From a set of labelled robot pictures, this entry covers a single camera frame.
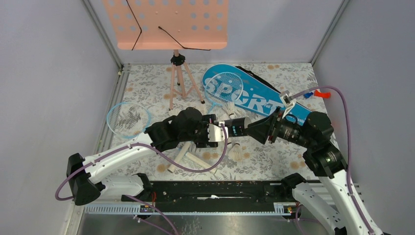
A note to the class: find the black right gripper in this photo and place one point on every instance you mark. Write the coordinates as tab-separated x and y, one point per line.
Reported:
260	129

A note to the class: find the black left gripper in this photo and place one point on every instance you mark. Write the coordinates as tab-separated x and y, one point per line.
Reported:
204	142

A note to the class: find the black shuttlecock tube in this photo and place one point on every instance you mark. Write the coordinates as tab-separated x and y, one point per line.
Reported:
237	127

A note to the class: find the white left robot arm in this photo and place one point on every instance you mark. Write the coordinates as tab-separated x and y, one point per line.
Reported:
89	177

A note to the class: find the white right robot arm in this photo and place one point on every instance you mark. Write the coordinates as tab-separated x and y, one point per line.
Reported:
324	159

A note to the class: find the white shuttlecock by tripod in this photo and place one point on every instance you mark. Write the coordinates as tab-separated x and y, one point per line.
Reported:
174	112

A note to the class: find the pink tripod stand legs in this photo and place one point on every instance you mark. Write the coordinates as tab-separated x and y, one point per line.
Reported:
177	79

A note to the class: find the light blue racket on bag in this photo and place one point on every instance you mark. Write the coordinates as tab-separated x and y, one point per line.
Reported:
222	88

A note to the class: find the blue clip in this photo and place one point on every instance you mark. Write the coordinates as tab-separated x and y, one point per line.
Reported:
308	95

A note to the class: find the blue sport racket bag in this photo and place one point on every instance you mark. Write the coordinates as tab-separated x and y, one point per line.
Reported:
258	95

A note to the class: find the light blue racket at left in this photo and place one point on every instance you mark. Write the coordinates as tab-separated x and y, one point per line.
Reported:
128	119

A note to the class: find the orange clip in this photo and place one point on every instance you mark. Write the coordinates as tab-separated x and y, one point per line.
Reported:
323	95

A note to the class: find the pink perforated music stand desk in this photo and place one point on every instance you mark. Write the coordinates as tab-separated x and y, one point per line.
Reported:
169	24

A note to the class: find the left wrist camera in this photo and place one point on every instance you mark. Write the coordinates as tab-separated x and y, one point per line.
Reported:
215	133

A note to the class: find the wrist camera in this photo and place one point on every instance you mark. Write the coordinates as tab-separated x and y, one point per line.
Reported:
288	103
215	133

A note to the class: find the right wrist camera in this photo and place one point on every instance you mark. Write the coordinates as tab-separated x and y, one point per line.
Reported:
288	103

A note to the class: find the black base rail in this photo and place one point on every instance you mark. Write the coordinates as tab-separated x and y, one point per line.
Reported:
216	196

